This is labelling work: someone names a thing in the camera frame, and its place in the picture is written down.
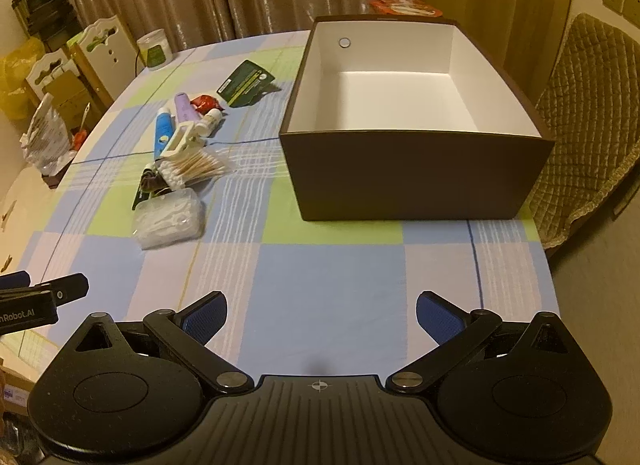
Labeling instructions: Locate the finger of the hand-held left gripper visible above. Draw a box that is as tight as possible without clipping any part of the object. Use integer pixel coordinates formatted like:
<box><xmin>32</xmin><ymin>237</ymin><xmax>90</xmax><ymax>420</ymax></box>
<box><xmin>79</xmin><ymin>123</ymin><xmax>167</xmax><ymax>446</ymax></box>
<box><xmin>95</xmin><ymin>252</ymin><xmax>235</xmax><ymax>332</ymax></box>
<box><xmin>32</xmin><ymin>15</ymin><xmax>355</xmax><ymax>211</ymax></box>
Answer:
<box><xmin>0</xmin><ymin>270</ymin><xmax>32</xmax><ymax>292</ymax></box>
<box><xmin>29</xmin><ymin>272</ymin><xmax>91</xmax><ymax>307</ymax></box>

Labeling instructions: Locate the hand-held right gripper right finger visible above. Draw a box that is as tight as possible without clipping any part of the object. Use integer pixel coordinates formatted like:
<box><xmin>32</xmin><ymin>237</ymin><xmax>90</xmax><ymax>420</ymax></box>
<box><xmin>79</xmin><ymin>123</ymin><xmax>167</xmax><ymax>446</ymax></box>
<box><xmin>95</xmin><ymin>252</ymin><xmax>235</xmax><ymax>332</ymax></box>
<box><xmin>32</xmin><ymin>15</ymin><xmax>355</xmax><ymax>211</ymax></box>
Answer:
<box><xmin>387</xmin><ymin>290</ymin><xmax>583</xmax><ymax>392</ymax></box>

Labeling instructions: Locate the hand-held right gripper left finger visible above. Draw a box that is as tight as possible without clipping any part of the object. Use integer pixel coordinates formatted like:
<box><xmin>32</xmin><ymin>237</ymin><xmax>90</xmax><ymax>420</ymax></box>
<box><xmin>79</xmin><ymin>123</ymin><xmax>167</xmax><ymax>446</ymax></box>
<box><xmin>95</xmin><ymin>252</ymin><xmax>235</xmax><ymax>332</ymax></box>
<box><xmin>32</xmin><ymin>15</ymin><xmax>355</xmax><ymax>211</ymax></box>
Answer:
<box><xmin>60</xmin><ymin>290</ymin><xmax>255</xmax><ymax>392</ymax></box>

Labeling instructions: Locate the brown cardboard box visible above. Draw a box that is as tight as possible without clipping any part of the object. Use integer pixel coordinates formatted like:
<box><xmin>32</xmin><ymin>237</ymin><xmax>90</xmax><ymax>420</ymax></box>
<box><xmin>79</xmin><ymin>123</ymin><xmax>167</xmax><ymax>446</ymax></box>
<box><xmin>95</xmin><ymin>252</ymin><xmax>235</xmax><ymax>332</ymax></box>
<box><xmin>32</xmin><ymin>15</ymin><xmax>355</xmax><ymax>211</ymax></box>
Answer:
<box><xmin>278</xmin><ymin>15</ymin><xmax>556</xmax><ymax>222</ymax></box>

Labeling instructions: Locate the blue hand cream tube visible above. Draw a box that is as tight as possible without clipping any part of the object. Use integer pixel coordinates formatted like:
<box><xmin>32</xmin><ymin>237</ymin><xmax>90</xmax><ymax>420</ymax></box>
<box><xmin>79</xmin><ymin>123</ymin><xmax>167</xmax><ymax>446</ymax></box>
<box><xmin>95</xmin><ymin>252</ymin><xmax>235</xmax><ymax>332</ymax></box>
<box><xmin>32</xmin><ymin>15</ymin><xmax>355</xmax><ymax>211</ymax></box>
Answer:
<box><xmin>154</xmin><ymin>108</ymin><xmax>174</xmax><ymax>157</ymax></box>

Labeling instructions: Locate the red snack packet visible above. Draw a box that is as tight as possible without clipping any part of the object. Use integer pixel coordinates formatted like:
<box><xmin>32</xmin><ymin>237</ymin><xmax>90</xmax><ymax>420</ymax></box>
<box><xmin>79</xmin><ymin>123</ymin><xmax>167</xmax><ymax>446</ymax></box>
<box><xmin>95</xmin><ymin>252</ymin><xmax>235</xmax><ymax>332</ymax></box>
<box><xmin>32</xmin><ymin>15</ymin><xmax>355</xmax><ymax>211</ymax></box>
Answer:
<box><xmin>190</xmin><ymin>94</ymin><xmax>221</xmax><ymax>114</ymax></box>

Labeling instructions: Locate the green lip balm card pack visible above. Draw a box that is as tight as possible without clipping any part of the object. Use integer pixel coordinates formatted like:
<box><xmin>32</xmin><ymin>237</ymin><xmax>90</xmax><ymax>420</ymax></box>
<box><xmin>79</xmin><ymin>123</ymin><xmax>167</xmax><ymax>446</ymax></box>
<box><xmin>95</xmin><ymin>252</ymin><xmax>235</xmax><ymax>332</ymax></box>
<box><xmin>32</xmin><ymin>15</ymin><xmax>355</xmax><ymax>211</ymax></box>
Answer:
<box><xmin>216</xmin><ymin>59</ymin><xmax>277</xmax><ymax>107</ymax></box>

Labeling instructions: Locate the desktop with checked tablecloth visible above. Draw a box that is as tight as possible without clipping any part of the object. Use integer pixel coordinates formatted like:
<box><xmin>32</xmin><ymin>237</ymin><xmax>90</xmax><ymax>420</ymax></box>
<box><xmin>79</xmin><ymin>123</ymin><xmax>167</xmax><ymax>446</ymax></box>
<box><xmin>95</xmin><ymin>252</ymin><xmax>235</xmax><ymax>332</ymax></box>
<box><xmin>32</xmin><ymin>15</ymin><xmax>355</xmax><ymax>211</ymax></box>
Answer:
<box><xmin>0</xmin><ymin>29</ymin><xmax>561</xmax><ymax>396</ymax></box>

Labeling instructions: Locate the bag of white floss picks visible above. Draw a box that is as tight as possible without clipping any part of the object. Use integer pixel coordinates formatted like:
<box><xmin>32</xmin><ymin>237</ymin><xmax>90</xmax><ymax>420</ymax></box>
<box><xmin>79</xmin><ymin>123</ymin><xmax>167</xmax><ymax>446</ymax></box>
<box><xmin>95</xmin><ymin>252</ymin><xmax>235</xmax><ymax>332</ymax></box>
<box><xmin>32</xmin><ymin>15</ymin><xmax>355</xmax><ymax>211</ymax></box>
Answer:
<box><xmin>132</xmin><ymin>188</ymin><xmax>206</xmax><ymax>251</ymax></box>

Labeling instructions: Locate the dark green packet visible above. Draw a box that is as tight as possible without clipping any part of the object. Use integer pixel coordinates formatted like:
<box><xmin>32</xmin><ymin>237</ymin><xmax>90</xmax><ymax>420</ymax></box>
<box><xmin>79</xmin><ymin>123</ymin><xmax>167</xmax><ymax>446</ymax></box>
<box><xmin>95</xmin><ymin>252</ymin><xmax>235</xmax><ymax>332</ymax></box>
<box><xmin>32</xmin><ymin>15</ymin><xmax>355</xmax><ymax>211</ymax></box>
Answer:
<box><xmin>131</xmin><ymin>162</ymin><xmax>167</xmax><ymax>211</ymax></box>

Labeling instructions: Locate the clear plastic bag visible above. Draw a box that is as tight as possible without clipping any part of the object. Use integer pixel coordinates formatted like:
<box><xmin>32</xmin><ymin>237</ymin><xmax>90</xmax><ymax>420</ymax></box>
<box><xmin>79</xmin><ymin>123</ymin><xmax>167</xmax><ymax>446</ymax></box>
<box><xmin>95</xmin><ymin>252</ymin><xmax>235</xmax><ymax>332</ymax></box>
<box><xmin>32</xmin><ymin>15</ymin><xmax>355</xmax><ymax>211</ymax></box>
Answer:
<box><xmin>20</xmin><ymin>92</ymin><xmax>77</xmax><ymax>174</ymax></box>

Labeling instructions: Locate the pack of cotton swabs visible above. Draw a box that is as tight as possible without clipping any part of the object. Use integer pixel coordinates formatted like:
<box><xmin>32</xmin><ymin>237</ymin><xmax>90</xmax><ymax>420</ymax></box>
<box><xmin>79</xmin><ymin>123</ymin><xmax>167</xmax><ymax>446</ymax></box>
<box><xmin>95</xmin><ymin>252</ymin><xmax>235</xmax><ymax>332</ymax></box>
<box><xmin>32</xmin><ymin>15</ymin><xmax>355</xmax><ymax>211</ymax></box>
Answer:
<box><xmin>155</xmin><ymin>152</ymin><xmax>234</xmax><ymax>192</ymax></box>

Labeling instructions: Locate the white hair clip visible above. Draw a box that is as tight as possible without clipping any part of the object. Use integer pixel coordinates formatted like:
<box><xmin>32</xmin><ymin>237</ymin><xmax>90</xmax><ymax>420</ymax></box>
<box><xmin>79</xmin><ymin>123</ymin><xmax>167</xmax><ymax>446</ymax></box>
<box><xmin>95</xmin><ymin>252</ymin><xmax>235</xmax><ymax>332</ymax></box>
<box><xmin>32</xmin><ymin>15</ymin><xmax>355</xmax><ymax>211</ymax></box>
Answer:
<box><xmin>160</xmin><ymin>121</ymin><xmax>207</xmax><ymax>159</ymax></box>

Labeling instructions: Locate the small cardboard box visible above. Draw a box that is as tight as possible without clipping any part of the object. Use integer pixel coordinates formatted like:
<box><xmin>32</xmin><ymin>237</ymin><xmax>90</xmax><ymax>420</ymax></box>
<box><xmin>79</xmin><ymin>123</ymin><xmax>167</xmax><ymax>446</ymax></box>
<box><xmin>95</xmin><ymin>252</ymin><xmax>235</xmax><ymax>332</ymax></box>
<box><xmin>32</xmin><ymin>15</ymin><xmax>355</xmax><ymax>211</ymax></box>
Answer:
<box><xmin>42</xmin><ymin>68</ymin><xmax>109</xmax><ymax>132</ymax></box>

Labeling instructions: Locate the yellow plastic bag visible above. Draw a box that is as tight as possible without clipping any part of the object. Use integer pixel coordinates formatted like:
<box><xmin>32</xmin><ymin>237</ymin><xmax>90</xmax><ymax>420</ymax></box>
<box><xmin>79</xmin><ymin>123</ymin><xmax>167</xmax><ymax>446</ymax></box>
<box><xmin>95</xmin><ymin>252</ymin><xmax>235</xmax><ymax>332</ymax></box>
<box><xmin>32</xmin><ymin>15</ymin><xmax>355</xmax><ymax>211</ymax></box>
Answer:
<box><xmin>0</xmin><ymin>38</ymin><xmax>47</xmax><ymax>119</ymax></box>

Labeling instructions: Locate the white wooden chair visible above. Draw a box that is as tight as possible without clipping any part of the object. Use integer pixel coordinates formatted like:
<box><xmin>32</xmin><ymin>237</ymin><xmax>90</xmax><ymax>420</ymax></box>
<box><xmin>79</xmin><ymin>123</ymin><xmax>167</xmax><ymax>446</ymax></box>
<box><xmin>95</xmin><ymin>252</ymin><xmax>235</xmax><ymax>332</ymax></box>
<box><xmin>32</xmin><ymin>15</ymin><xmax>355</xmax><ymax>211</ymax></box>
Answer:
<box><xmin>25</xmin><ymin>48</ymin><xmax>83</xmax><ymax>113</ymax></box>
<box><xmin>67</xmin><ymin>16</ymin><xmax>147</xmax><ymax>102</ymax></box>

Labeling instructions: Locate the purple tube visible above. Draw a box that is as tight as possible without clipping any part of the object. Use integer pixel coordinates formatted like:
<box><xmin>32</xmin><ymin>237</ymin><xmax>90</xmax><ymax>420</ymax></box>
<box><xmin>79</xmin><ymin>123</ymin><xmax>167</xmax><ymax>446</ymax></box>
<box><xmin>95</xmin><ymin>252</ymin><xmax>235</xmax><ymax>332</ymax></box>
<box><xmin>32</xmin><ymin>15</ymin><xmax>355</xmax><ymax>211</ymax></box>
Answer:
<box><xmin>173</xmin><ymin>93</ymin><xmax>201</xmax><ymax>127</ymax></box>

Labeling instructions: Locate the chair with quilted cover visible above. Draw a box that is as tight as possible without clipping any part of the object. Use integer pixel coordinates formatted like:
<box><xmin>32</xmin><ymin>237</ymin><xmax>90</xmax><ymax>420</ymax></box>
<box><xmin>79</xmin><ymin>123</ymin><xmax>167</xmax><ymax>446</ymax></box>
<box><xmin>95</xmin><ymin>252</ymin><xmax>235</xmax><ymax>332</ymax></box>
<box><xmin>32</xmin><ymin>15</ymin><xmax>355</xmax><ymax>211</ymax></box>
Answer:
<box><xmin>527</xmin><ymin>12</ymin><xmax>640</xmax><ymax>251</ymax></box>

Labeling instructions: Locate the white jar with green label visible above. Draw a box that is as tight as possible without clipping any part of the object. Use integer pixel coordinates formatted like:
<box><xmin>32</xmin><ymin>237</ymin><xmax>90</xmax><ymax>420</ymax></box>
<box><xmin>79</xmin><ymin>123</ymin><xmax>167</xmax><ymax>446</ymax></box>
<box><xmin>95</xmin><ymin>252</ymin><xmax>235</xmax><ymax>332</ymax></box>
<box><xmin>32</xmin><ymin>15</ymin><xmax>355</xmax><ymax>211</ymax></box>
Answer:
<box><xmin>136</xmin><ymin>29</ymin><xmax>174</xmax><ymax>70</ymax></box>

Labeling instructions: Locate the black folding hand cart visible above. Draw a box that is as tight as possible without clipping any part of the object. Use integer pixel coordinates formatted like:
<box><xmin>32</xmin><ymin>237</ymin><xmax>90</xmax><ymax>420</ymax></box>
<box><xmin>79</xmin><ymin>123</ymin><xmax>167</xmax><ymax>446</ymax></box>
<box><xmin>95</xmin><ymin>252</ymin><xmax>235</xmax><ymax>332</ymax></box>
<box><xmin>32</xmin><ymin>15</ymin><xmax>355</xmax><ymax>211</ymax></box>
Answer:
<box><xmin>11</xmin><ymin>0</ymin><xmax>85</xmax><ymax>52</ymax></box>

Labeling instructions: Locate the red instant noodle cup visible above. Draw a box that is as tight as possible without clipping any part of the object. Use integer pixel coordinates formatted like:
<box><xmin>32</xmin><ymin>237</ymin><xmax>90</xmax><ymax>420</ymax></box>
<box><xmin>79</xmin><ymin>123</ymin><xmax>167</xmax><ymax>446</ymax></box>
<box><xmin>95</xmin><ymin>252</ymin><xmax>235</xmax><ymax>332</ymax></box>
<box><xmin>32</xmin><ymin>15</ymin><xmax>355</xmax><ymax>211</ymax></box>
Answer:
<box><xmin>369</xmin><ymin>0</ymin><xmax>445</xmax><ymax>19</ymax></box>

